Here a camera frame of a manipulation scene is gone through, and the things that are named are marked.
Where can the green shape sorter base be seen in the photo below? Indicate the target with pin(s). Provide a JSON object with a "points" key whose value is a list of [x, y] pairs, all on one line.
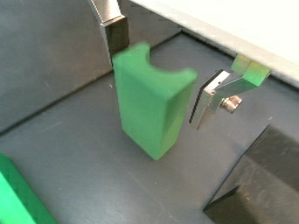
{"points": [[20, 205]]}

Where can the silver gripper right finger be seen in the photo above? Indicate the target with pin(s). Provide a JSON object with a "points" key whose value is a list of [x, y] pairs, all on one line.
{"points": [[220, 94]]}

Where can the green arch block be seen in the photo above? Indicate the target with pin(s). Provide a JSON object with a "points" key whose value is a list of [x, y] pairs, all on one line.
{"points": [[152, 97]]}

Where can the black curved fixture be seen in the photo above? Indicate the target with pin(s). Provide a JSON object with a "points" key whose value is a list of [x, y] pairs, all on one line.
{"points": [[258, 193]]}

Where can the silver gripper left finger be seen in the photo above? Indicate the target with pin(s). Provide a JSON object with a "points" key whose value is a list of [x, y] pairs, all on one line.
{"points": [[112, 24]]}

